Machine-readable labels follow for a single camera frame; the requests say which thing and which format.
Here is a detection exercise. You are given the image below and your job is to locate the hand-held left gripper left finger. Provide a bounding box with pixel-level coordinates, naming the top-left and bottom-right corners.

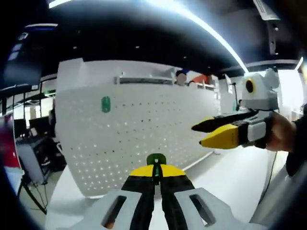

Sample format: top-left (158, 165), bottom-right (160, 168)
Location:
top-left (83, 164), bottom-right (156, 230)

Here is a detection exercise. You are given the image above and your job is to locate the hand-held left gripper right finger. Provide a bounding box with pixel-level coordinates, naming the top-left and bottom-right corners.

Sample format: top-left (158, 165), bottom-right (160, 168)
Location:
top-left (159, 164), bottom-right (243, 230)

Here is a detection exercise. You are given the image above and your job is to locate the green hook assembly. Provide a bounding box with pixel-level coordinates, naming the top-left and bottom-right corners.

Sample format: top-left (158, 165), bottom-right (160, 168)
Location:
top-left (146, 153), bottom-right (166, 185)
top-left (101, 96), bottom-right (111, 113)

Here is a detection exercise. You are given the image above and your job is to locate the white perforated mounting plate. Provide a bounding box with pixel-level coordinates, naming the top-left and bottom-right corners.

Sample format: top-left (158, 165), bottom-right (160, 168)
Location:
top-left (56, 82), bottom-right (223, 199)

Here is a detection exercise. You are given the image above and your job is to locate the person's right hand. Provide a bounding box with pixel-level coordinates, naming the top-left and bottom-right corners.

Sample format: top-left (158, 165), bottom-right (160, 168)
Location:
top-left (265, 112), bottom-right (297, 153)

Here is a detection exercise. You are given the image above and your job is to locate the black floor stand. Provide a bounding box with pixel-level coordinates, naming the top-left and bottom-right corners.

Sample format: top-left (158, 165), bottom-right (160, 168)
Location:
top-left (231, 82), bottom-right (240, 112)

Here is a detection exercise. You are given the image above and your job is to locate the long ceiling light strip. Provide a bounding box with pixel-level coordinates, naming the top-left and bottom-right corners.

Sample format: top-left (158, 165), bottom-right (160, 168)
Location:
top-left (167, 0), bottom-right (249, 72)

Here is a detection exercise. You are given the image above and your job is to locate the black desktop monitor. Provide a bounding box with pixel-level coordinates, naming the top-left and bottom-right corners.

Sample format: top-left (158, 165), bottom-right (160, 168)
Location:
top-left (14, 118), bottom-right (28, 137)
top-left (29, 117), bottom-right (51, 131)

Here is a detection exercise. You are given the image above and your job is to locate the white desk partition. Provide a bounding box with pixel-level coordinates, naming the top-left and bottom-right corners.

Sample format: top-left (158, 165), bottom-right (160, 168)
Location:
top-left (57, 59), bottom-right (216, 96)

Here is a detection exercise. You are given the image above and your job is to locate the laptop with red screen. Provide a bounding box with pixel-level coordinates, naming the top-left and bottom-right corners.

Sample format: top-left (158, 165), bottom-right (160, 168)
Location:
top-left (0, 114), bottom-right (46, 185)

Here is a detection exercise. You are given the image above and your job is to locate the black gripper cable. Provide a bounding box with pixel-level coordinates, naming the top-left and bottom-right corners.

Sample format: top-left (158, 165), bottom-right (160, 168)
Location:
top-left (258, 150), bottom-right (278, 208)

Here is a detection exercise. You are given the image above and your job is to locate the grey metal rail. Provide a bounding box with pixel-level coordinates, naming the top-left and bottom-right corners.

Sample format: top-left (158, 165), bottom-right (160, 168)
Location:
top-left (114, 76), bottom-right (175, 85)

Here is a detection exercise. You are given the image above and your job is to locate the large wall display screen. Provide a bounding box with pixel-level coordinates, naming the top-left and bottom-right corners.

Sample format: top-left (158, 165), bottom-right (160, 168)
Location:
top-left (3, 23), bottom-right (58, 86)

